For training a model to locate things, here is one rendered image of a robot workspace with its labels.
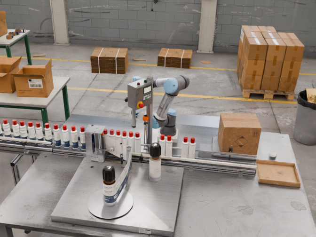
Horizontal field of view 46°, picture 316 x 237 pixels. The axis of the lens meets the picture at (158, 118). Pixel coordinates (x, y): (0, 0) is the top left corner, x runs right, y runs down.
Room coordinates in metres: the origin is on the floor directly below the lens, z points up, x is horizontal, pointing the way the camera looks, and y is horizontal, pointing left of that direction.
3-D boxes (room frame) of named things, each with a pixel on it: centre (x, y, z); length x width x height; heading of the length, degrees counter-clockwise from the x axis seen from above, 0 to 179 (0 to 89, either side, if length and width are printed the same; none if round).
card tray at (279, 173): (2.32, -0.94, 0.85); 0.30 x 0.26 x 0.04; 82
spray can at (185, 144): (2.43, -0.22, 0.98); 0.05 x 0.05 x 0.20
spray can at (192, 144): (2.42, -0.27, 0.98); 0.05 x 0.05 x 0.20
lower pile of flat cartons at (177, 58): (7.01, -0.31, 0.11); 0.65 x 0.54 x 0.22; 81
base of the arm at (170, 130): (2.86, -0.10, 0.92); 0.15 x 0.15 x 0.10
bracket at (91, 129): (2.44, 0.48, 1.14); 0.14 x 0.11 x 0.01; 82
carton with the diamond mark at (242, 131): (2.67, -0.68, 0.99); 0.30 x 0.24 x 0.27; 89
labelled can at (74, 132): (2.56, 0.68, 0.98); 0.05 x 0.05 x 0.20
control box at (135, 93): (2.57, 0.14, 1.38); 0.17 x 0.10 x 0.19; 137
